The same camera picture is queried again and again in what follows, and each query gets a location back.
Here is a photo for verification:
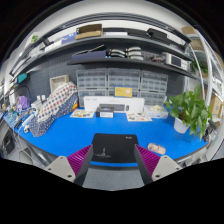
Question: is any blue table mat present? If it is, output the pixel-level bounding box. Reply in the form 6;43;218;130
15;113;206;160

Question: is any clear drawer organizer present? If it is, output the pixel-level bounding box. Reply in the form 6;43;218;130
108;68;140;96
140;70;168;105
76;68;107;107

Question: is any clear drawer organizer middle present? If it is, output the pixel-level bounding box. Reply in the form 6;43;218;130
108;68;140;96

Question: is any lower dark shelf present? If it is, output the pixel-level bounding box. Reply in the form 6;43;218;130
67;58;196;79

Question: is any white keyboard box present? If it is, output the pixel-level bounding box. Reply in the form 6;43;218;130
84;96;145;113

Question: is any brown cardboard box on shelf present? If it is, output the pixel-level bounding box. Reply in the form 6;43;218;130
75;24;103;40

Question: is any green potted plant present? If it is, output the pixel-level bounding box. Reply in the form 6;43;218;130
165;85;212;138

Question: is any dark blue flat box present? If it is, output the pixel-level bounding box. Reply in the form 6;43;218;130
72;50;107;61

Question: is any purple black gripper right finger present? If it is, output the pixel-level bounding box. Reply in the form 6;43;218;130
134;145;181;185

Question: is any clear drawer organizer right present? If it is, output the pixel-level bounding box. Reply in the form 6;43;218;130
140;70;168;105

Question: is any picture card left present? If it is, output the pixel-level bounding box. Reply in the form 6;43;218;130
70;109;94;118

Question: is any picture card right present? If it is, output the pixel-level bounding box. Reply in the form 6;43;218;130
126;113;151;122

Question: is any beige computer mouse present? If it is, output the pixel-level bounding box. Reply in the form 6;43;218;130
147;143;166;155

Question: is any patterned fabric covered object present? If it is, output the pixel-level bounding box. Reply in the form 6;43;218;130
29;82;78;137

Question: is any clear drawer organizer left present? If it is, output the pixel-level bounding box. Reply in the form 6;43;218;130
76;68;107;107

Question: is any clear plastic package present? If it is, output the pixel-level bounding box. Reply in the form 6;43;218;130
143;105;168;119

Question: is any yellow card box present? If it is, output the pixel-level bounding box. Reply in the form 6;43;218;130
114;87;132;98

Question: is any wicker basket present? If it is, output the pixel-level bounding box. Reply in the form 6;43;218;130
50;74;69;92

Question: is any picture card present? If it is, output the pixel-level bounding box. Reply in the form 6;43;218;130
126;113;151;122
70;109;94;118

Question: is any upper dark shelf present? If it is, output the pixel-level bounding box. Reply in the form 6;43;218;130
9;28;191;78

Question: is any white device on shelf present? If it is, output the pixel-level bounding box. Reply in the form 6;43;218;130
165;53;188;70

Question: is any small black white box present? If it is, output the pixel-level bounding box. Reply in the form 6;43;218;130
96;107;114;118

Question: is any dark shelf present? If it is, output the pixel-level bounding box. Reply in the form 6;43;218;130
9;28;191;78
67;58;196;79

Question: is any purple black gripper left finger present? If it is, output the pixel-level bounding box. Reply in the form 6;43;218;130
45;145;93;186

